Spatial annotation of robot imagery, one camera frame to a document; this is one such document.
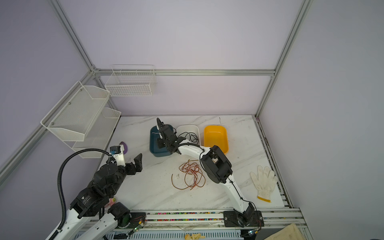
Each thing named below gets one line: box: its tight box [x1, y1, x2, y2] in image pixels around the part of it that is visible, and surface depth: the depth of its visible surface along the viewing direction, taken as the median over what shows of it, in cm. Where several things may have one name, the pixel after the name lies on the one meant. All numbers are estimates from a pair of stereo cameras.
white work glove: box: [249, 165, 278, 203], surface depth 88 cm
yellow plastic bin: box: [204, 125, 229, 155], surface depth 109 cm
